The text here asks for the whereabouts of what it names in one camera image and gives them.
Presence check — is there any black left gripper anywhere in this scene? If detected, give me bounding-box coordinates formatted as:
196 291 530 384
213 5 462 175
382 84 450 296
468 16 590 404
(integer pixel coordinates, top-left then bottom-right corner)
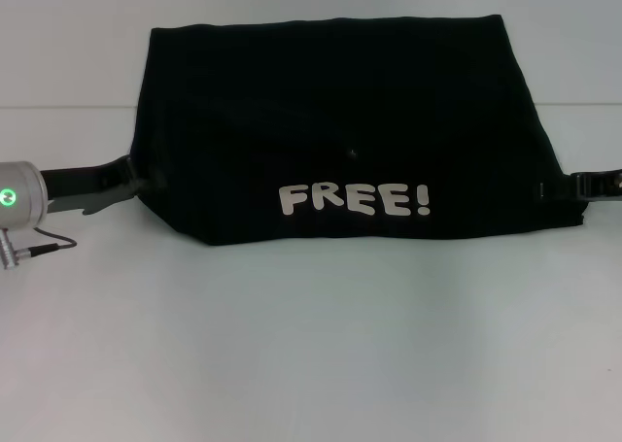
39 154 167 203

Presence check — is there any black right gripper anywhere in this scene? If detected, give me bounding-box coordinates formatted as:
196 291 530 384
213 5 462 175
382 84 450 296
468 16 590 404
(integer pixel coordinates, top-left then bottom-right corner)
536 168 622 203

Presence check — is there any black shirt with FREE print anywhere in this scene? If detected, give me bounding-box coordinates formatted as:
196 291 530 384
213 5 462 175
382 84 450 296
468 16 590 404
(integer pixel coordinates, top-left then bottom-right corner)
129 14 587 247

